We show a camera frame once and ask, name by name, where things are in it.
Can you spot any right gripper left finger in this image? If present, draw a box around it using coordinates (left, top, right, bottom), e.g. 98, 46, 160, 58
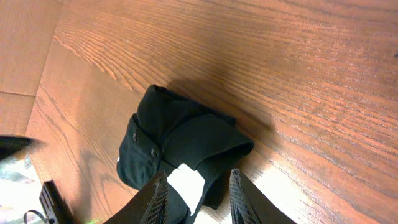
104, 171, 169, 224

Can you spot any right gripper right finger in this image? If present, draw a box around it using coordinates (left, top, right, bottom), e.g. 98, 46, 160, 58
229, 169, 295, 224

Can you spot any black t-shirt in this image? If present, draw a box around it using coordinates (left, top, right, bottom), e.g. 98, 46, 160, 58
116, 85, 254, 209

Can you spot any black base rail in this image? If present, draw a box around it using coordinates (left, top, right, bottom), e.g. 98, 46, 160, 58
23, 180, 74, 224

